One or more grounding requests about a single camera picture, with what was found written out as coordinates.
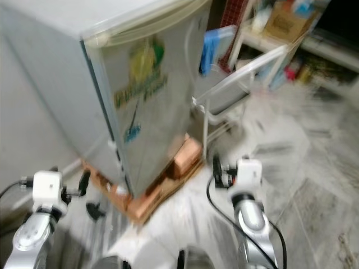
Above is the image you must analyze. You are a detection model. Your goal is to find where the brown cardboard box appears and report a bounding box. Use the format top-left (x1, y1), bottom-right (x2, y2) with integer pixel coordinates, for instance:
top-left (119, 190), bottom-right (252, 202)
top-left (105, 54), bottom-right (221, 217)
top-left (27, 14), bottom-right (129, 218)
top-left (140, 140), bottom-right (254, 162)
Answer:
top-left (261, 0), bottom-right (329, 43)

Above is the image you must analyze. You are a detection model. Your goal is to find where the silver robot left leg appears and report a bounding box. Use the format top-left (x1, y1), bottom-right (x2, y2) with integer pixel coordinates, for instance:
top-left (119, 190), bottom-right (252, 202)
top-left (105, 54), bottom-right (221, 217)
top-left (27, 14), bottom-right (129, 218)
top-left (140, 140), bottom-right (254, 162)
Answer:
top-left (90, 255), bottom-right (124, 269)

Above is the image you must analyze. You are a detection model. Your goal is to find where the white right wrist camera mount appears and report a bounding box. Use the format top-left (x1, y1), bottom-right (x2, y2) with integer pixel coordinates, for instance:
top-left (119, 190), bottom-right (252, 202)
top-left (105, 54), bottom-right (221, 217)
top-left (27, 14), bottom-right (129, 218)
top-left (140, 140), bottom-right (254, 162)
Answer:
top-left (236, 159), bottom-right (263, 192)

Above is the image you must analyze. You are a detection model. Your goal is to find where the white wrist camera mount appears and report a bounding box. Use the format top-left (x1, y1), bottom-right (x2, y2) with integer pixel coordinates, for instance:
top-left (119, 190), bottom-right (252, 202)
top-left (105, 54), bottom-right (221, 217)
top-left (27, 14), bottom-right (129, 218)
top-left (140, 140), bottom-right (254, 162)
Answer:
top-left (32, 170), bottom-right (63, 203)
top-left (236, 159), bottom-right (263, 192)

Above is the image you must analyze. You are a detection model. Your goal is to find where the white storage shelf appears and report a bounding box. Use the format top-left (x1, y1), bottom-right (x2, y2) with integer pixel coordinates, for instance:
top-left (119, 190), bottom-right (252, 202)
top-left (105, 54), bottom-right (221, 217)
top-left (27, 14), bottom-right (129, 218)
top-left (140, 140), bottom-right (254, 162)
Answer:
top-left (241, 25), bottom-right (359, 68)

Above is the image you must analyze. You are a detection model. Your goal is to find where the silver fridge cabinet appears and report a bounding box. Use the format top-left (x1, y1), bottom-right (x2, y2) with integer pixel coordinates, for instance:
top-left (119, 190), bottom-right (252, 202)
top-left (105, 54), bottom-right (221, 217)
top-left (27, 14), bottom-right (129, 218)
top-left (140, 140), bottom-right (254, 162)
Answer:
top-left (0, 0), bottom-right (211, 197)

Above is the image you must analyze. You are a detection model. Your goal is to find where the small red container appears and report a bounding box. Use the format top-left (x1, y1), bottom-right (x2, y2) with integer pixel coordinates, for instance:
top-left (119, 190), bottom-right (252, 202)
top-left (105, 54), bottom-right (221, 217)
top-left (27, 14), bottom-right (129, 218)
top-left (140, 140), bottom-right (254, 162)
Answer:
top-left (285, 64), bottom-right (299, 79)

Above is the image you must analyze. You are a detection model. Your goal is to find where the gold round tin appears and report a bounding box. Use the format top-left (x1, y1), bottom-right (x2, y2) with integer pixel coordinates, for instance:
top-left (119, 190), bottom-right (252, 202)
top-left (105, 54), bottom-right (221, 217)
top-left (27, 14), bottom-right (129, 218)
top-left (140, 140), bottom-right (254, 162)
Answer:
top-left (298, 64), bottom-right (312, 85)

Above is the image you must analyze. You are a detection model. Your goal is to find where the red checkered mat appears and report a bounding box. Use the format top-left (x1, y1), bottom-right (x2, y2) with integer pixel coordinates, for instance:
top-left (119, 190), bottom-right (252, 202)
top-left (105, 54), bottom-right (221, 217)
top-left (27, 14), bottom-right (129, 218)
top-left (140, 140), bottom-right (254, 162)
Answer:
top-left (219, 0), bottom-right (250, 27)

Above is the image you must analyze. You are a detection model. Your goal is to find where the white metal folding rack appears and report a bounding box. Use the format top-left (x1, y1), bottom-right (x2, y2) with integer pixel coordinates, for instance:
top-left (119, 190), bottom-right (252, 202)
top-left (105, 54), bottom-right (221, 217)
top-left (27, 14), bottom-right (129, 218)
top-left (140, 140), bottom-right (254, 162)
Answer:
top-left (194, 44), bottom-right (292, 160)

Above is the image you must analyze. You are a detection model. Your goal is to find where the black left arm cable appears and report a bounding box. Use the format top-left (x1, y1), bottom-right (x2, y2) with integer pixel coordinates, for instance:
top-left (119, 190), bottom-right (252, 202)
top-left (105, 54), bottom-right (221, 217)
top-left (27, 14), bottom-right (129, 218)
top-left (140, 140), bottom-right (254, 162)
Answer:
top-left (0, 178), bottom-right (34, 200)

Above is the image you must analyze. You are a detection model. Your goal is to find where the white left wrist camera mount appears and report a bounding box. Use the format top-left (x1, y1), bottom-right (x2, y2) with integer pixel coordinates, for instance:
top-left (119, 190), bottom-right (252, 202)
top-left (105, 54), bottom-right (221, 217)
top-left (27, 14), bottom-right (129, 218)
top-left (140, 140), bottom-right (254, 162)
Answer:
top-left (32, 170), bottom-right (63, 203)

